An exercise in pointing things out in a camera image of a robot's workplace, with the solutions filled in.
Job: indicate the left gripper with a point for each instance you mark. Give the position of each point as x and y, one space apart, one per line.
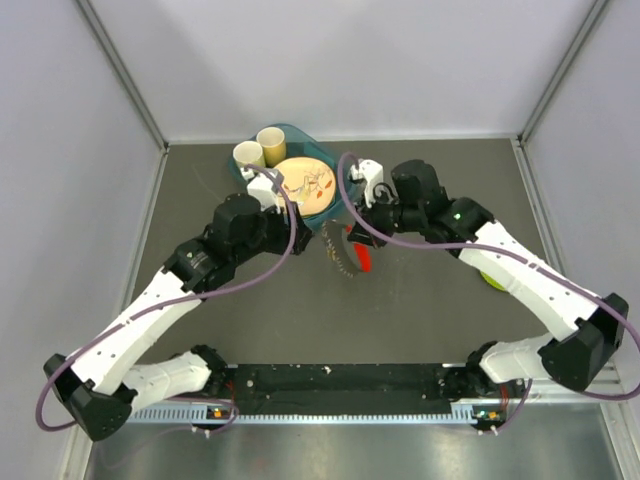
284 229

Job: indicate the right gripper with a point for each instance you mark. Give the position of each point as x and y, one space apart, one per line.
360 234

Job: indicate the metal key holder red handle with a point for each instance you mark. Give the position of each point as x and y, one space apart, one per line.
350 258

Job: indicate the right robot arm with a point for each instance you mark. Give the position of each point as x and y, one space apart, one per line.
583 329

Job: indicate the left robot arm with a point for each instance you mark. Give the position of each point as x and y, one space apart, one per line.
102 384

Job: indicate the floral beige plate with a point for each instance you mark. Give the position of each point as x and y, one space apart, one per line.
308 182

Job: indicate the teal plastic tray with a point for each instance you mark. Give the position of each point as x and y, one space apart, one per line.
299 144

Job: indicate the light green mug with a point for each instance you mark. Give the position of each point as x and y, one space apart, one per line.
248 152

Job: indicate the yellow mug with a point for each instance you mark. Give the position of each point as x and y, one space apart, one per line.
273 142

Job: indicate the lime green plate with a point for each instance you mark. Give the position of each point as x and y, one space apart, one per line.
492 282

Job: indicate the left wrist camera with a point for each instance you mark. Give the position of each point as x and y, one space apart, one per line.
263 184

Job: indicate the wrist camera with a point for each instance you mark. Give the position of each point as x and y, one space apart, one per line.
263 184
370 173

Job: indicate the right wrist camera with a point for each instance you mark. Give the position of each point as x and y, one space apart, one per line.
370 173

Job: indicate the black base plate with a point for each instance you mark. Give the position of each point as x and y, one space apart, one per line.
346 389

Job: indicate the grey cable duct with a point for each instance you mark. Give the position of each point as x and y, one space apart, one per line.
200 414

